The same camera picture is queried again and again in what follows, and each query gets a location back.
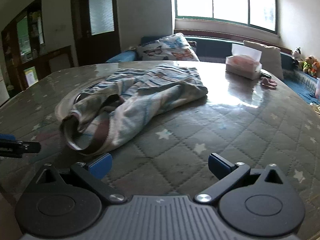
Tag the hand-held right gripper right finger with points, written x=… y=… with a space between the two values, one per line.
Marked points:
x=219 y=163

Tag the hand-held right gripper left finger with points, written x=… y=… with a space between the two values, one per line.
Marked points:
x=100 y=167

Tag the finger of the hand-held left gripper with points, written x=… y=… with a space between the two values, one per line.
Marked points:
x=22 y=147

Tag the blue striped shirt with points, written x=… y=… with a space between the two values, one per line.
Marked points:
x=150 y=97

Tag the white refrigerator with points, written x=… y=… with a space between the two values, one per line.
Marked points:
x=3 y=90

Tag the yellow paper sign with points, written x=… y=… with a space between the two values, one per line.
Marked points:
x=30 y=76

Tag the dark wooden cabinet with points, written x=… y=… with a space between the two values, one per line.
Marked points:
x=15 y=55

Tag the small pink object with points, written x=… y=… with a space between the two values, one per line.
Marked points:
x=268 y=82

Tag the clear tissue box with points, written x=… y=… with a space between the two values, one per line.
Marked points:
x=242 y=66

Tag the small dark object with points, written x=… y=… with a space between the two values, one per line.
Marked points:
x=265 y=74

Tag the dark green sofa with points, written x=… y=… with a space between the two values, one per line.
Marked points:
x=212 y=46

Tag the beige pillow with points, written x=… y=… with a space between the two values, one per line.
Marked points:
x=271 y=57

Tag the butterfly print pillow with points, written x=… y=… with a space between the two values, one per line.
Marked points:
x=167 y=48

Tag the yellow green plush toy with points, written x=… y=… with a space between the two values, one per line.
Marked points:
x=307 y=63

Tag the orange plush toy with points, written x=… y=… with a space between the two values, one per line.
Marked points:
x=315 y=67

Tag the dark wooden door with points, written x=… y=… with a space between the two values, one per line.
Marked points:
x=82 y=17

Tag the green framed window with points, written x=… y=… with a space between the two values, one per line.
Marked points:
x=225 y=0

